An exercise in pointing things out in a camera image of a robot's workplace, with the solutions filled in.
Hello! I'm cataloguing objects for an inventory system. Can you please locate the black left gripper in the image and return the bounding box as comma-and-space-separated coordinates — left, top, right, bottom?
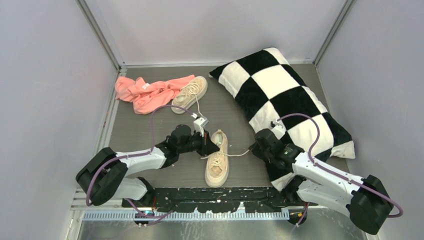
177, 129, 220, 157

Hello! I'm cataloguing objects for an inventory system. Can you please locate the beige sneaker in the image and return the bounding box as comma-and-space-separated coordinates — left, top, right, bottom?
171, 76, 208, 116
202, 129, 249, 188

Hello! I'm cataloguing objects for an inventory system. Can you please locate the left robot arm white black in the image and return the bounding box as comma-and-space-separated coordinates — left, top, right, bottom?
75, 124, 220, 207

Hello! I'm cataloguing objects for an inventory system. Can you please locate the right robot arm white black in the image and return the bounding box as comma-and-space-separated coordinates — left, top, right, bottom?
250, 129, 394, 235

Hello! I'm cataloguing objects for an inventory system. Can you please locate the black white checkered pillow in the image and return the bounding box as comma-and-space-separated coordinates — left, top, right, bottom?
208, 46, 356, 192

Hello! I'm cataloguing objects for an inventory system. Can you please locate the pink cloth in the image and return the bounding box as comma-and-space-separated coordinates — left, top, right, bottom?
114, 74, 195, 115

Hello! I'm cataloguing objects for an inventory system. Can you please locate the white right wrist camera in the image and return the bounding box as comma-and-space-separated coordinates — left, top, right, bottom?
270, 120, 287, 140

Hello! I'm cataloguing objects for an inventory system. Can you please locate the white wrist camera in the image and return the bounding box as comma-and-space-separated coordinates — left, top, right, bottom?
270, 120, 287, 140
193, 116, 210, 137

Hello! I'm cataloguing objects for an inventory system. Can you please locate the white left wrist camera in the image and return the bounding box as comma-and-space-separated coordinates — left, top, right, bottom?
193, 116, 210, 137

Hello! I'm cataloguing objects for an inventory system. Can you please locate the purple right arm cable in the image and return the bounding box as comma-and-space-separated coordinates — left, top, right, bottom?
276, 113, 404, 226

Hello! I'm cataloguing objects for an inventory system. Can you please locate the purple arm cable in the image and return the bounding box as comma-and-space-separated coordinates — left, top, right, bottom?
85, 104, 200, 227
276, 113, 404, 226

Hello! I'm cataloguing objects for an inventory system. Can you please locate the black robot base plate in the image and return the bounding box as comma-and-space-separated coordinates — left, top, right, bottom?
132, 187, 305, 214

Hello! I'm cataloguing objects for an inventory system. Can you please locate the aluminium front rail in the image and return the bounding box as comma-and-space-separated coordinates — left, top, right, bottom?
70, 186, 373, 222

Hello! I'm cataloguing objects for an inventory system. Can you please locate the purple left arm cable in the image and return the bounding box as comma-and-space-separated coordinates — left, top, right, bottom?
85, 104, 200, 227

